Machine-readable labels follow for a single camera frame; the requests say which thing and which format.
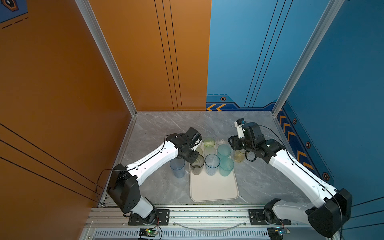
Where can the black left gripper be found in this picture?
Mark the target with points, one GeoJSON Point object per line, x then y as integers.
{"type": "Point", "coordinates": [195, 154]}

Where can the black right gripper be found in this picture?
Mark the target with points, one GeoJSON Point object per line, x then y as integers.
{"type": "Point", "coordinates": [233, 143]}

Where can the amber glass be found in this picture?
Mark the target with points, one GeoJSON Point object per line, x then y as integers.
{"type": "Point", "coordinates": [239, 156]}

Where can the bright green glass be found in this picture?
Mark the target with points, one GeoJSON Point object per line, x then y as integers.
{"type": "Point", "coordinates": [209, 142]}

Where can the dark grey glass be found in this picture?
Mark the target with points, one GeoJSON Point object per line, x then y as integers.
{"type": "Point", "coordinates": [197, 166]}

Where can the blue grey glass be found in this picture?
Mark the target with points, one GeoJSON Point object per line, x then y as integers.
{"type": "Point", "coordinates": [177, 166]}
{"type": "Point", "coordinates": [212, 162]}

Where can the teal frosted glass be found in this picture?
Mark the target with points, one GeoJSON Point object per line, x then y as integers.
{"type": "Point", "coordinates": [224, 151]}
{"type": "Point", "coordinates": [226, 166]}

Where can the clear ribbed glass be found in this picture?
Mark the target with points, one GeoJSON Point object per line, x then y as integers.
{"type": "Point", "coordinates": [222, 142]}

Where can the pale green frosted glass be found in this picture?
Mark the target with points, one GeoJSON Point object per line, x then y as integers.
{"type": "Point", "coordinates": [199, 150]}

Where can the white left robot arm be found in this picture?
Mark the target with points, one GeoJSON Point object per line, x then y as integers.
{"type": "Point", "coordinates": [125, 181]}

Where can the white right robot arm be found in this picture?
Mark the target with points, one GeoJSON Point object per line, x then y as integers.
{"type": "Point", "coordinates": [329, 208]}

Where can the cream plastic tray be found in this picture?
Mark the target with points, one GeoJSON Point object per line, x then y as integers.
{"type": "Point", "coordinates": [206, 188]}

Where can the right green circuit board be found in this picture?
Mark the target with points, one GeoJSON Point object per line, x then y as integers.
{"type": "Point", "coordinates": [278, 233]}

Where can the green circuit board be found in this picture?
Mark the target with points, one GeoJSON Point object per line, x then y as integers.
{"type": "Point", "coordinates": [148, 234]}
{"type": "Point", "coordinates": [278, 233]}

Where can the left green circuit board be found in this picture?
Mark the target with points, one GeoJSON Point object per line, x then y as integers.
{"type": "Point", "coordinates": [148, 234]}

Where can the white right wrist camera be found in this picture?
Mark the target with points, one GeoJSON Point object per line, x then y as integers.
{"type": "Point", "coordinates": [238, 125]}

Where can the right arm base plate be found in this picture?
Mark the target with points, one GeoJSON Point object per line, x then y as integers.
{"type": "Point", "coordinates": [258, 216]}

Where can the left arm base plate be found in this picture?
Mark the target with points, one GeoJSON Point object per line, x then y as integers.
{"type": "Point", "coordinates": [156, 217]}

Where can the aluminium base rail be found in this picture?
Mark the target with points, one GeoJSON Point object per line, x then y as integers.
{"type": "Point", "coordinates": [192, 222]}

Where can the aluminium corner post left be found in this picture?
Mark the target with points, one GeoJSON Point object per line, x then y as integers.
{"type": "Point", "coordinates": [101, 42]}

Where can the aluminium corner post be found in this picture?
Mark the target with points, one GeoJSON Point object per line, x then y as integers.
{"type": "Point", "coordinates": [319, 32]}
{"type": "Point", "coordinates": [101, 42]}

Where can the aluminium corner post right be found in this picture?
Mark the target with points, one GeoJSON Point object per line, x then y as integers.
{"type": "Point", "coordinates": [319, 32]}

